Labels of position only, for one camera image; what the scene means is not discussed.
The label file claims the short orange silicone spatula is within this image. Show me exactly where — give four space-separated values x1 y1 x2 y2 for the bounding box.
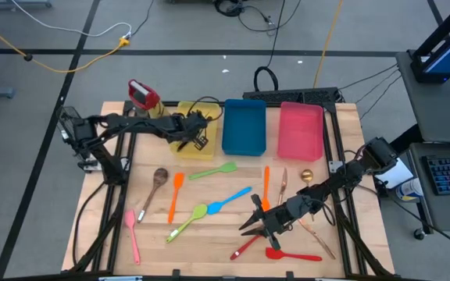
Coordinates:
262 165 272 213

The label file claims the pink plastic bin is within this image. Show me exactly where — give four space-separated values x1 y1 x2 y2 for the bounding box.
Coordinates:
277 101 325 162

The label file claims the black mesh control box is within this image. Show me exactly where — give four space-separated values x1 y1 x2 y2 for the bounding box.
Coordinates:
55 105 95 151

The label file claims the white paper sheet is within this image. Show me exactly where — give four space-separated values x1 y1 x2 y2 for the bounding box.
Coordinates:
373 155 415 190

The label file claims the black power strip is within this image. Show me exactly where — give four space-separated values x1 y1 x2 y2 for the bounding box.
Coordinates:
242 87 341 105

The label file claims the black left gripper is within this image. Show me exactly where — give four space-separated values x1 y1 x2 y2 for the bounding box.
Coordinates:
169 110 210 153

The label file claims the yellow plastic bin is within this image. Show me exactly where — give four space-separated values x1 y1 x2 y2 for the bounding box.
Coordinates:
170 100 220 161

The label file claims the thin black floor cable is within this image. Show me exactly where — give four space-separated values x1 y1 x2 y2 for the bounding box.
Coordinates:
130 0 156 38

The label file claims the grey equipment cart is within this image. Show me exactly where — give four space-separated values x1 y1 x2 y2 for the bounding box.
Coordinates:
371 50 450 235

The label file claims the red silicone spoon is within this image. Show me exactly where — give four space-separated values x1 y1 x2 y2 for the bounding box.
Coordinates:
230 233 263 261

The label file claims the grey trolley base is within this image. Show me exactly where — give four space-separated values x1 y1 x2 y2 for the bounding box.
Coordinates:
0 0 53 16

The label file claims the green silicone spoon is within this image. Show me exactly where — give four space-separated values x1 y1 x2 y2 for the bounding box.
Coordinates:
165 203 209 244

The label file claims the green silicone spatula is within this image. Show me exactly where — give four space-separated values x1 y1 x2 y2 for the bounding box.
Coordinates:
187 162 238 181

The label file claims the pink silicone spatula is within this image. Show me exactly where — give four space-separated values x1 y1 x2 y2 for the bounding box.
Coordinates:
123 210 141 266

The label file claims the gold metal spoon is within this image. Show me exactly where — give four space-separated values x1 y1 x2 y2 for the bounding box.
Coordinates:
301 169 316 222

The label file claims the yellow extension cable with plug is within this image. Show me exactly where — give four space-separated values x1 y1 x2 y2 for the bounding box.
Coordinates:
0 12 131 74

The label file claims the red silicone spatula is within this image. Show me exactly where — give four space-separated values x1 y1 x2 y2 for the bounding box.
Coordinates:
265 247 323 263

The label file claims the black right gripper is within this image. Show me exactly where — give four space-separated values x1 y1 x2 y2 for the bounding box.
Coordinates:
238 193 316 252

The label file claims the yellow floor cable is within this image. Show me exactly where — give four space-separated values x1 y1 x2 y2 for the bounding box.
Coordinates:
312 0 345 89

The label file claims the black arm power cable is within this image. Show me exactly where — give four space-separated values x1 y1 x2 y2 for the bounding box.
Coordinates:
71 180 108 267

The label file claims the black aluminium table frame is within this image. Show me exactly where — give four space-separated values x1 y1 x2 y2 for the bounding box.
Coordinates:
68 100 397 281

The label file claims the brown wooden spoon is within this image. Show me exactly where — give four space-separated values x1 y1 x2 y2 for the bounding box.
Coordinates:
137 167 170 224

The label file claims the blue plastic bin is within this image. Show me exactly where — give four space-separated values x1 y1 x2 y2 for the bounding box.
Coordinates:
221 98 268 157

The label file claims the black looped cable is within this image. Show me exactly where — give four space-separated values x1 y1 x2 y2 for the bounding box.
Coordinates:
252 0 287 93

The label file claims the tangled black cable bundle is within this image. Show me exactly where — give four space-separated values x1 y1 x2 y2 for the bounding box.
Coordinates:
213 0 303 37

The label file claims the white and blue can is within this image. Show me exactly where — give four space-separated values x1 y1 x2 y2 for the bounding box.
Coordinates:
395 177 425 203

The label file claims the white cable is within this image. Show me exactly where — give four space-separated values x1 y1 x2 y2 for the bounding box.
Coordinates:
10 0 133 39

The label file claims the long orange silicone spatula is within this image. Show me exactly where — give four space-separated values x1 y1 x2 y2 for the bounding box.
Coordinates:
167 173 186 225

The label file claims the blue silicone spatula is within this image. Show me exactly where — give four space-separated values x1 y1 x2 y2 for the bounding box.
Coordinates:
206 186 253 215

